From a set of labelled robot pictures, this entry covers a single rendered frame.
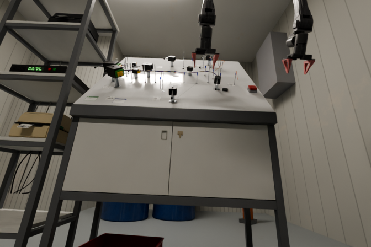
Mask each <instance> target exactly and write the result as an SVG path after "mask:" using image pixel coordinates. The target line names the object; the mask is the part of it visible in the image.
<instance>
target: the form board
mask: <svg viewBox="0 0 371 247"><path fill-rule="evenodd" d="M133 62H137V66H141V65H142V64H143V63H145V62H146V63H153V70H156V71H170V70H171V71H177V72H186V73H185V75H184V73H174V72H171V73H170V72H164V79H163V72H162V79H163V90H164V92H162V79H161V89H160V77H161V72H156V83H155V72H150V78H146V77H147V73H146V72H145V76H144V72H141V73H138V77H139V78H138V79H133V80H131V72H129V74H127V76H128V77H126V74H124V76H122V77H119V78H124V79H123V80H119V85H120V87H117V88H114V86H115V82H111V81H112V78H111V77H110V76H108V75H107V74H106V75H105V76H104V77H103V78H102V79H101V80H99V81H98V82H97V83H96V84H95V85H94V86H93V87H91V89H89V90H88V91H87V92H86V93H84V94H83V95H82V96H81V97H80V98H79V99H78V100H77V101H76V102H74V103H73V104H79V105H106V106H133V107H148V108H175V109H202V110H229V111H256V112H275V111H274V110H273V108H272V107H271V106H270V104H269V103H268V101H267V100H266V99H265V97H264V96H263V95H262V93H261V92H260V91H259V89H258V88H257V93H249V92H248V90H247V88H248V86H249V85H255V84H254V82H253V81H252V79H251V78H250V77H249V76H248V74H247V73H246V71H245V70H244V69H243V68H242V66H241V65H240V63H239V62H235V61H225V62H224V61H222V62H223V65H222V62H221V61H216V63H215V66H214V73H215V74H217V75H218V71H219V76H220V68H222V69H221V82H220V84H219V86H218V88H220V90H215V89H213V88H215V84H214V78H215V76H216V75H215V74H214V76H213V73H211V72H198V71H205V65H208V61H206V60H204V68H203V60H196V62H195V65H201V68H199V67H195V68H194V67H193V71H192V72H198V76H197V73H192V75H191V76H188V70H187V68H186V67H188V66H192V60H184V67H183V61H174V62H173V65H174V66H173V67H170V66H171V62H170V61H168V59H165V60H164V59H161V58H133V57H128V60H127V57H126V63H128V70H129V69H130V63H131V67H132V63H133ZM220 62H221V65H222V66H221V67H220V68H219V66H220ZM154 64H155V67H154ZM126 65H127V64H126ZM157 66H163V67H162V68H157ZM182 68H184V69H182ZM218 68H219V69H218ZM132 69H133V68H132ZM236 71H237V75H236V79H235V73H236ZM208 74H209V83H207V82H208ZM173 75H178V76H179V77H173ZM205 75H206V76H205ZM212 78H213V79H212ZM237 78H238V80H237ZM145 79H146V83H144V82H145ZM131 81H133V82H131ZM234 81H235V86H228V83H233V84H234ZM170 82H172V83H170ZM183 82H185V83H183ZM196 82H197V84H196ZM105 85H111V87H110V88H109V89H105V88H103V87H104V86H105ZM169 85H177V95H175V100H176V101H177V102H176V103H173V102H169V101H170V100H171V95H169V93H168V89H169ZM223 88H227V89H228V92H226V91H222V89H223ZM87 96H99V98H98V99H97V100H96V101H85V100H84V99H85V98H86V97H87ZM108 96H115V98H122V99H127V100H126V102H125V103H112V102H113V100H114V99H115V98H114V99H113V100H105V99H106V98H107V97H108ZM153 97H161V100H160V101H155V100H153Z"/></svg>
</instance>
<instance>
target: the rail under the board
mask: <svg viewBox="0 0 371 247"><path fill-rule="evenodd" d="M69 115H71V116H73V117H80V118H94V119H121V120H148V121H174V122H201V123H215V124H242V125H275V124H277V114H276V112H256V111H229V110H202V109H175V108H148V107H133V106H106V105H79V104H72V105H71V110H70V113H69Z"/></svg>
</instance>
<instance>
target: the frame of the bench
mask: <svg viewBox="0 0 371 247"><path fill-rule="evenodd" d="M79 119H80V117H73V118H72V122H71V126H70V130H69V133H68V137H67V141H66V145H65V149H64V152H63V156H62V160H61V164H60V168H59V172H58V175H57V179H56V183H55V187H54V191H53V194H52V198H51V202H50V206H49V210H48V213H47V218H46V221H45V225H44V230H43V233H42V236H41V241H40V244H39V247H52V244H53V241H54V236H55V232H56V227H57V223H58V220H59V215H60V211H61V206H62V202H63V200H72V201H96V207H95V211H94V217H93V223H92V229H91V234H90V238H89V241H90V240H92V239H94V238H96V237H97V235H98V229H99V223H100V217H101V213H102V207H103V202H121V203H145V204H158V205H182V206H207V207H231V208H243V210H244V220H245V238H246V247H253V243H252V227H251V211H250V208H255V209H268V210H274V214H275V224H276V230H277V239H278V247H290V245H289V236H288V227H287V219H286V214H285V205H284V197H283V188H282V180H281V174H280V166H279V158H278V149H277V140H276V135H275V127H274V125H267V127H268V137H269V146H270V152H271V161H272V171H273V181H274V190H275V200H253V199H240V198H215V197H191V196H166V195H142V194H118V193H104V192H80V191H62V187H63V183H64V179H65V175H66V171H67V167H68V163H69V160H70V155H71V151H72V147H73V143H74V140H75V135H76V131H77V126H78V122H79Z"/></svg>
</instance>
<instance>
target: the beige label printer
mask: <svg viewBox="0 0 371 247"><path fill-rule="evenodd" d="M53 115H54V113H44V112H25V113H24V114H22V115H21V116H20V118H19V119H18V121H17V122H15V124H14V125H13V126H12V127H11V129H10V132H9V136H10V137H29V138H47V134H48V131H49V128H50V124H51V121H52V117H53ZM71 122H72V119H71V118H69V117H68V116H66V115H63V118H62V121H61V125H60V129H59V133H58V135H57V139H56V141H57V142H60V143H64V144H66V141H67V137H68V133H69V130H70V126H71ZM21 124H31V125H32V126H30V127H29V128H22V127H17V126H19V125H21Z"/></svg>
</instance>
